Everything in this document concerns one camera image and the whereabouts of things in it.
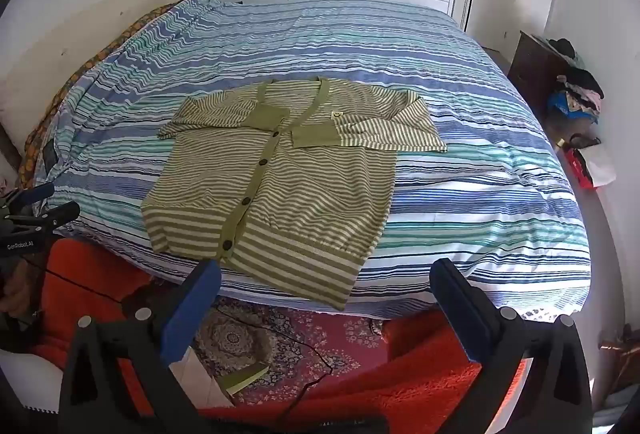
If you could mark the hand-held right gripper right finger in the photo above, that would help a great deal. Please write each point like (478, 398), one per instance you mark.
(460, 314)

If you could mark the brown wooden object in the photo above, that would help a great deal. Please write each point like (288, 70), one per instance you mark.
(617, 344)

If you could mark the pile of clothes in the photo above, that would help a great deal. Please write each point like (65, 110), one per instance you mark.
(580, 89)

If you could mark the person's left hand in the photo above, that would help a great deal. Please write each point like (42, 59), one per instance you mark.
(12, 286)

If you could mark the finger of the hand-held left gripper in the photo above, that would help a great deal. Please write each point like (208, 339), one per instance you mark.
(60, 214)
(32, 195)

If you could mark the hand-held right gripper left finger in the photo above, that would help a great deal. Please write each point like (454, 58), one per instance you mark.
(190, 314)

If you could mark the red patterned rug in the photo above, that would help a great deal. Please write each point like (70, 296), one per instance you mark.
(310, 329)

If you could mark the green striped cardigan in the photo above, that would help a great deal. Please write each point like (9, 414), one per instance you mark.
(300, 194)

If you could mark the cream headboard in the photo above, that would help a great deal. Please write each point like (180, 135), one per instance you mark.
(75, 14)

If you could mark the blue striped duvet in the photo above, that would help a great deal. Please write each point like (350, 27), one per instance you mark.
(450, 64)

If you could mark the red bag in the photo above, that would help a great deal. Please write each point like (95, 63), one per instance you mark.
(579, 166)

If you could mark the white bag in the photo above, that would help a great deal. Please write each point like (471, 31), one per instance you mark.
(602, 164)

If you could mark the white cardboard box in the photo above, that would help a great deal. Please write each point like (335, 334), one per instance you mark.
(197, 381)

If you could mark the green notebook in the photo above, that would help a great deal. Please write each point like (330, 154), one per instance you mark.
(245, 378)

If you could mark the orange patterned sheet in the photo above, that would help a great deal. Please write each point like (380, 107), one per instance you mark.
(75, 74)

